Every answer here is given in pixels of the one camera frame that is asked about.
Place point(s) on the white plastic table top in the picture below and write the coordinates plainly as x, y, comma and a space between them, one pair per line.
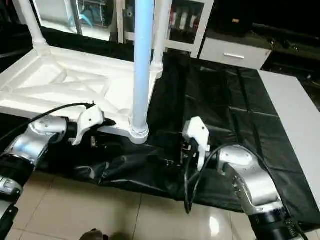
75, 85

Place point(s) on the white plastic table leg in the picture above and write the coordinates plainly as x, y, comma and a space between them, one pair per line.
32, 25
160, 35
142, 65

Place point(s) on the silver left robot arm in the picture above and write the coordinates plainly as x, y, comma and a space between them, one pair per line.
30, 145

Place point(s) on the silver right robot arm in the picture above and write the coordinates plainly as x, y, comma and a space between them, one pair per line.
250, 180

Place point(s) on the black work surface mat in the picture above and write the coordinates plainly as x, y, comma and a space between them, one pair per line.
220, 115

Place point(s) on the black left robot foot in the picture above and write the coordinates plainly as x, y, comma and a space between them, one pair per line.
92, 235

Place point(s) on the white drawer unit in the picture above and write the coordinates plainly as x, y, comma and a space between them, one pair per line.
235, 54

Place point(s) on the colourful background box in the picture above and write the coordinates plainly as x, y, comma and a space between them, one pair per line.
92, 15

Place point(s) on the white flat sheet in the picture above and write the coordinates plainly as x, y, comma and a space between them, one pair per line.
295, 115

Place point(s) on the white glass door cabinet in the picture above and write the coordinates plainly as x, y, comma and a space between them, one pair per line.
185, 25

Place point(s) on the black equipment box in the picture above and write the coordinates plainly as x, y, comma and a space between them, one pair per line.
235, 17

